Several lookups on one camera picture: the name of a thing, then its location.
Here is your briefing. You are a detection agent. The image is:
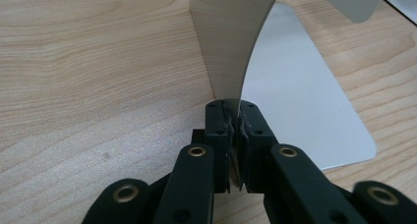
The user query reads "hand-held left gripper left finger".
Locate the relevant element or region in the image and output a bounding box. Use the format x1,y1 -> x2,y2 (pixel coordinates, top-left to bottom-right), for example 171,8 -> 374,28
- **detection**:
205,99 -> 234,195

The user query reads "silver metal expandable bookend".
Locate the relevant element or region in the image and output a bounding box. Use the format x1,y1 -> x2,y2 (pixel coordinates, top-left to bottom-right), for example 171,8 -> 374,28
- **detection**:
189,0 -> 417,171

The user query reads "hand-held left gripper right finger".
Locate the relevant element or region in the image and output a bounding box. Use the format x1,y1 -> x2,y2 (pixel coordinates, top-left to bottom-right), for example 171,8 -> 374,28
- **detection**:
236,99 -> 279,194

